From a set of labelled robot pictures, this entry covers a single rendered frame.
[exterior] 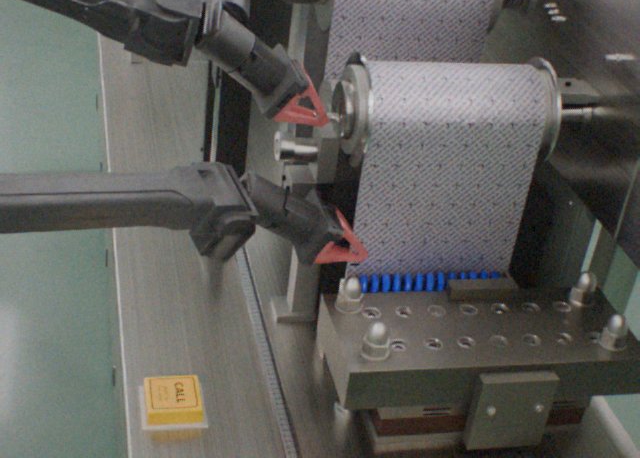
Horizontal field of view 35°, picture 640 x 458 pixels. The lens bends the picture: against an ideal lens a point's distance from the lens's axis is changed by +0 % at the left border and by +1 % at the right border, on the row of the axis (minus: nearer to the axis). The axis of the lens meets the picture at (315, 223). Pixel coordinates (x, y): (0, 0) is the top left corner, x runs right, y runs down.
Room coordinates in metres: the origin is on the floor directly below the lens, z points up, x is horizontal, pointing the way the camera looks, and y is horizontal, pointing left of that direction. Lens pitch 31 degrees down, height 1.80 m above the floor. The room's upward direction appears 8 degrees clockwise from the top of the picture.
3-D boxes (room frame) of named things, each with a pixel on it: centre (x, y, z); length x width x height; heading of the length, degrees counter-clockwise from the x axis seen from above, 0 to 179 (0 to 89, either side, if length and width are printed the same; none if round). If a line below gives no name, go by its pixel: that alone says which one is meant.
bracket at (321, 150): (1.23, 0.02, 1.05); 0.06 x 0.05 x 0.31; 106
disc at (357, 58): (1.21, -0.03, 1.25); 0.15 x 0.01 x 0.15; 16
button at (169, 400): (0.99, 0.15, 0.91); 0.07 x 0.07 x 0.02; 16
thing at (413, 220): (1.18, -0.16, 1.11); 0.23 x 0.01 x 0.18; 106
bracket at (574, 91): (1.29, -0.32, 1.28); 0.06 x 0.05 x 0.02; 106
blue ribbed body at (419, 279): (1.16, -0.17, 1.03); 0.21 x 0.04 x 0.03; 106
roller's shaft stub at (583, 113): (1.29, -0.31, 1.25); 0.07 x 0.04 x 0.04; 106
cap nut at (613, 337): (1.08, -0.40, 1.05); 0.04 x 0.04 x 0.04
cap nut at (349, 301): (1.08, -0.06, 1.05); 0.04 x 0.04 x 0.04
